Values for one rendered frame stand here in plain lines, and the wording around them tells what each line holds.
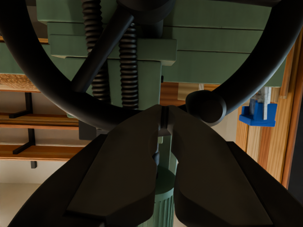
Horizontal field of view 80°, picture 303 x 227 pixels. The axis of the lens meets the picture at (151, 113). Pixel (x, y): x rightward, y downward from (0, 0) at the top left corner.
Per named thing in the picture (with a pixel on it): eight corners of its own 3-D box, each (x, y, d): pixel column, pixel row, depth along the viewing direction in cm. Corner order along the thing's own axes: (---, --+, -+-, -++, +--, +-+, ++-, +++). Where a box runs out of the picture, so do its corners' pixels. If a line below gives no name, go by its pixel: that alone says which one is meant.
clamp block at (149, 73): (164, 61, 25) (161, 123, 27) (162, 66, 39) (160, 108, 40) (60, 56, 26) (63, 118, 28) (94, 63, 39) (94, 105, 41)
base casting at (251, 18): (287, -26, 31) (277, 31, 33) (204, 41, 87) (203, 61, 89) (29, -34, 32) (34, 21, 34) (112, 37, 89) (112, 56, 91)
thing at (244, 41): (264, 30, 33) (260, 53, 33) (223, 48, 53) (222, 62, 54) (46, 21, 34) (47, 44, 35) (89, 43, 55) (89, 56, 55)
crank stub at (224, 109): (185, 101, 11) (223, 85, 11) (176, 93, 17) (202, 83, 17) (199, 136, 12) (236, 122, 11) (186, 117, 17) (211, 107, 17)
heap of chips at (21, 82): (25, 74, 37) (27, 93, 38) (62, 75, 51) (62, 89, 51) (-17, 72, 37) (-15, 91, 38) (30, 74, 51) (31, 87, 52)
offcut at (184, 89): (184, 82, 41) (183, 98, 41) (178, 82, 38) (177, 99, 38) (204, 83, 38) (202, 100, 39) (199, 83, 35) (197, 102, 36)
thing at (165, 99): (195, 83, 42) (193, 109, 43) (195, 82, 43) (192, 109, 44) (93, 77, 43) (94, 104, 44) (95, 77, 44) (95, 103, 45)
